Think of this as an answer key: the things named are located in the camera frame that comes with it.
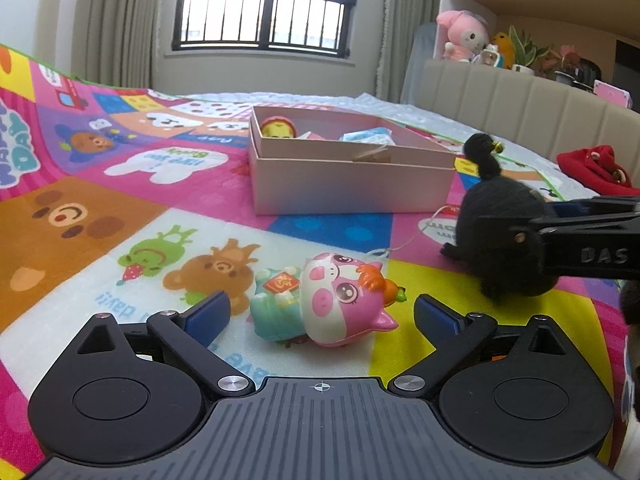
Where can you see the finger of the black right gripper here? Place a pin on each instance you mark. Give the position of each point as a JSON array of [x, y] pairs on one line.
[[594, 206], [511, 231]]

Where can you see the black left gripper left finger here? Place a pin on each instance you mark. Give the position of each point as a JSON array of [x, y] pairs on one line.
[[186, 337]]

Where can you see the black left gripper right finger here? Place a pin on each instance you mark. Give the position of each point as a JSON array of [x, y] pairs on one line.
[[457, 339]]

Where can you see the black plush toy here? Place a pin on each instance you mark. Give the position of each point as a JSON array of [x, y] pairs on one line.
[[502, 270]]

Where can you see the pink pig figurine toy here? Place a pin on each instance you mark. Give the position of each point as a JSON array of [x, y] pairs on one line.
[[332, 300]]

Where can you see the blue white wipes pack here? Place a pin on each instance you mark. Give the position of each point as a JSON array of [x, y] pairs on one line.
[[376, 135]]

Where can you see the red fabric item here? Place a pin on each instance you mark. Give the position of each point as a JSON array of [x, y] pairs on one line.
[[596, 168]]

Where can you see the beige upholstered headboard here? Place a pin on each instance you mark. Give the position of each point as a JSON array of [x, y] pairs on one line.
[[542, 115]]

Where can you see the pink framed tablet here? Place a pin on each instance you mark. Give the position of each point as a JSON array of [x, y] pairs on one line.
[[612, 94]]

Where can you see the pink flower pot plant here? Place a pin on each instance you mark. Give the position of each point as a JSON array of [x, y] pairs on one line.
[[566, 66]]

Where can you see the colourful cartoon play mat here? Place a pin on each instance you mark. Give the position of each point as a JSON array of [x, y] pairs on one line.
[[101, 207]]

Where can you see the potted green plant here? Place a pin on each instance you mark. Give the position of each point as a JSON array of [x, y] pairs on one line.
[[527, 55]]

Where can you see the small white blue figurine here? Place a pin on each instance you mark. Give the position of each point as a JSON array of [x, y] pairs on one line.
[[491, 56]]

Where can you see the yellow plush toy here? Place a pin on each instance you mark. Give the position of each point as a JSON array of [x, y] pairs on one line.
[[505, 47]]

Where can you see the pink cardboard box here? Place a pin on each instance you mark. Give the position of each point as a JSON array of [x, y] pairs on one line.
[[316, 173]]

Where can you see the pink plush rabbit doll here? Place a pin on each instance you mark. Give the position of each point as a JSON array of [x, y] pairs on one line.
[[466, 35]]

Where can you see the yellow pink cupcake toy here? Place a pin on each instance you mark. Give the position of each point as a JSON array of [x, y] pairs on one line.
[[278, 127]]

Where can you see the beige curtain right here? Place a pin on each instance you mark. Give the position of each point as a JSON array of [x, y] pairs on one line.
[[401, 20]]

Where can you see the beige curtain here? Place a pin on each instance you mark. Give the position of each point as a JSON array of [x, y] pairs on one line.
[[112, 42], [401, 20]]

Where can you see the dark framed window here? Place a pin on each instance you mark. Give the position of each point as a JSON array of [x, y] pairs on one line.
[[319, 27]]

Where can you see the beige curtain left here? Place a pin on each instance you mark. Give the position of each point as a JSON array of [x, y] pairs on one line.
[[112, 42]]

